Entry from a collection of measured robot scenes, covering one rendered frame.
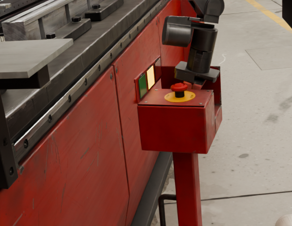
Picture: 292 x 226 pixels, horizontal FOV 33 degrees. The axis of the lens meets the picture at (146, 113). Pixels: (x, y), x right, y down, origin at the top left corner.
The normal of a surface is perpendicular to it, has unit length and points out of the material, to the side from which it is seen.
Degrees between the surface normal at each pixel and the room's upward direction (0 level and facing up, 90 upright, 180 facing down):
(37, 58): 0
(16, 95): 0
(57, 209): 90
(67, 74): 90
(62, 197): 90
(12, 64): 0
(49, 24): 90
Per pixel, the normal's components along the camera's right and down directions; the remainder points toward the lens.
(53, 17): 0.97, -0.01
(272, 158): -0.09, -0.93
